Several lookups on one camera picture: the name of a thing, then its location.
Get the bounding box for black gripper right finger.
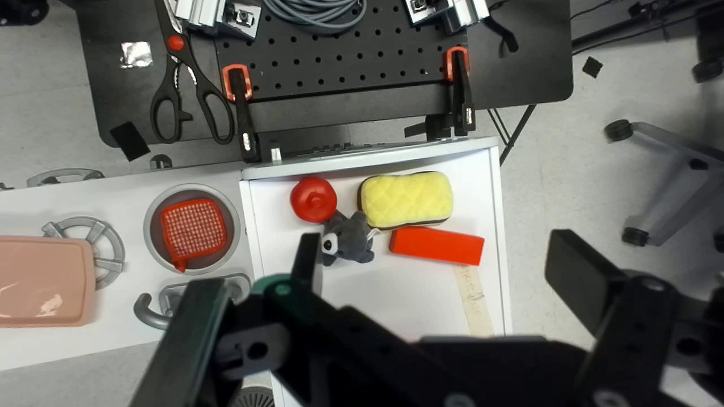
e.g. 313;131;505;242
543;228;629;339

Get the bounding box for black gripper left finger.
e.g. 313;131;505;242
288;230;325;296

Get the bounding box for yellow sponge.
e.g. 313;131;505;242
357;169;457;230

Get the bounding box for grey plush toy animal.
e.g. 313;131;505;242
313;210;379;267

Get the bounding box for red round toy vegetable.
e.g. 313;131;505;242
288;175;339;227

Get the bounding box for beige tape strip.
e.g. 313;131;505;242
449;265;496;338

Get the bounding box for orange mesh strainer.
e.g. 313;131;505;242
155;198;231;273

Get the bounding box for white tray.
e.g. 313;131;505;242
0;135;515;376

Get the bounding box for orange-red rectangular block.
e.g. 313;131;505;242
387;224;485;267

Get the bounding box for grey round ribbed disc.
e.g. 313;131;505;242
229;384;278;407

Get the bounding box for grey toy faucet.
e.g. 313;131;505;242
132;271;256;332

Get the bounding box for grey toy burner grate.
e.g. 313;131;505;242
40;215;129;289

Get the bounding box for black perforated breadboard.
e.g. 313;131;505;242
212;0;471;102

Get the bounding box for black table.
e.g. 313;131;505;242
74;0;575;165

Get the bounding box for black floor tape square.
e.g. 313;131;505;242
581;55;606;80

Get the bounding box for black foam pad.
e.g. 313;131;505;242
110;121;154;163

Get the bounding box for black scissors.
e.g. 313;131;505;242
147;0;238;147

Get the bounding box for black equipment stand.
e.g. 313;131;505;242
570;0;724;85

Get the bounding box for silver tape piece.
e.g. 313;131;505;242
117;41;154;71

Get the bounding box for aluminium extrusion bar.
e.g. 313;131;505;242
448;0;492;25
173;0;229;31

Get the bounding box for black clamp with orange handle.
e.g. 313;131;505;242
403;45;479;142
219;61;267;165

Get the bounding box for grey coiled cable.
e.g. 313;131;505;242
261;0;371;36

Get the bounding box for aluminium corner bracket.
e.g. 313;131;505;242
403;0;453;27
222;0;265;41

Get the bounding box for black velcro strap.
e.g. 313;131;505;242
481;13;520;55

